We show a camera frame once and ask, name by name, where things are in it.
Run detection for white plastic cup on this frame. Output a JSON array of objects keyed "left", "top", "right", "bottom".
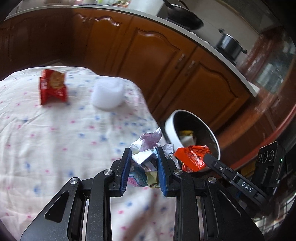
[{"left": 91, "top": 76, "right": 125, "bottom": 110}]

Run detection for black frying pan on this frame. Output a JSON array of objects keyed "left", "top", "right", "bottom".
[{"left": 163, "top": 0, "right": 204, "bottom": 31}]

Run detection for floral white tablecloth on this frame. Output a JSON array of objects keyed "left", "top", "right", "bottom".
[{"left": 0, "top": 66, "right": 204, "bottom": 241}]

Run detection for steel cooking pot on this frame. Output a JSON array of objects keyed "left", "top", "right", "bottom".
[{"left": 215, "top": 29, "right": 247, "bottom": 61}]

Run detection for yellow white snack bag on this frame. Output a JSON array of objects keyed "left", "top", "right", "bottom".
[{"left": 179, "top": 131, "right": 197, "bottom": 147}]

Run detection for wooden kitchen cabinets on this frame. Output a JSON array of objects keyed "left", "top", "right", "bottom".
[{"left": 1, "top": 8, "right": 251, "bottom": 131}]

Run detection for white blue wrapper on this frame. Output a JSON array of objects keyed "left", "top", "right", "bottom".
[{"left": 128, "top": 128, "right": 181, "bottom": 188}]

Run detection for orange red snack wrapper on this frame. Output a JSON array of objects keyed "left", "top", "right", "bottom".
[{"left": 174, "top": 146, "right": 211, "bottom": 173}]

